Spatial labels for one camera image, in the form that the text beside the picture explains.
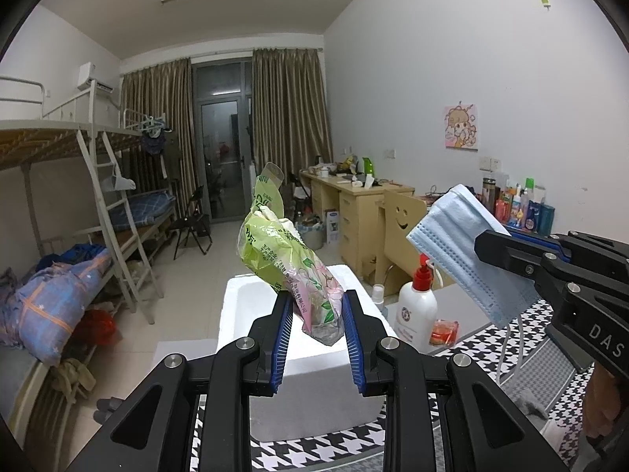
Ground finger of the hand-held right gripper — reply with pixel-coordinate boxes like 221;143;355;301
508;230;629;284
474;229;629;306

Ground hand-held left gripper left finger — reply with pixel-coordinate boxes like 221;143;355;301
64;291;296;472

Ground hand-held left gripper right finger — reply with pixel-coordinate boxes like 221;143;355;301
340;289;573;472

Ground white foam box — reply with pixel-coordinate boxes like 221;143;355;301
212;263;398;443

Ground blue face mask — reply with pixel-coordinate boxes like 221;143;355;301
406;184;541;385

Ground person's right hand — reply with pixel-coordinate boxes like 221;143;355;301
584;366;629;448

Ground row of toiletry bottles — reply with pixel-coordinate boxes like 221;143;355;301
479;176;557;237

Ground white lotion pump bottle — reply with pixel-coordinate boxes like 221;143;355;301
395;253;439;355

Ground orange packet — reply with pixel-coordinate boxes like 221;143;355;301
429;319;461;346

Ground black white houndstooth mat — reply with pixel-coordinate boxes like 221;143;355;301
194;300;629;472

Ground wooden smiley face chair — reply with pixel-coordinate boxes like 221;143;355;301
376;188;428;288

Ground cluttered floor basket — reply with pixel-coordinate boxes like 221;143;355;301
297;221;326;251

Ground wooden desk with drawers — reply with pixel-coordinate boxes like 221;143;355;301
300;170;416;276

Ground black folding chair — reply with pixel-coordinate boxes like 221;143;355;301
169;186;214;260

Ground red plastic bag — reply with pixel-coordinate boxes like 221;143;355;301
79;307;119;350

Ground metal bunk bed with hangers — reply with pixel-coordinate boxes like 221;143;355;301
120;108;180;266

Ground grey slippers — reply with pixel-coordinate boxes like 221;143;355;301
96;396;121;426

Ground blue checked mattress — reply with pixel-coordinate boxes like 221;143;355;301
108;192;177;229

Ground glass balcony door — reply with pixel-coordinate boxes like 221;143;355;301
193;59;254;219

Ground olive cloth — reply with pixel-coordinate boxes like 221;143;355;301
51;356;96;396

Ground white bunk bed ladder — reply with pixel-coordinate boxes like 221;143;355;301
76;128;163;325

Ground blue checked quilt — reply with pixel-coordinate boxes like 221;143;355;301
0;248;114;367

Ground brown curtain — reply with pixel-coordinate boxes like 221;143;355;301
252;46;334;192
120;57;197;217

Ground dark hanging clothes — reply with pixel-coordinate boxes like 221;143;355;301
140;118;168;155

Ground white metal bunk bed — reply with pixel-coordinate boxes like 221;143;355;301
0;75;165;453

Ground white air conditioner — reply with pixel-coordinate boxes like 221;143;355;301
76;62;116;93

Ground cartoon wall poster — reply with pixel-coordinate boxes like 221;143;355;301
443;102;480;151

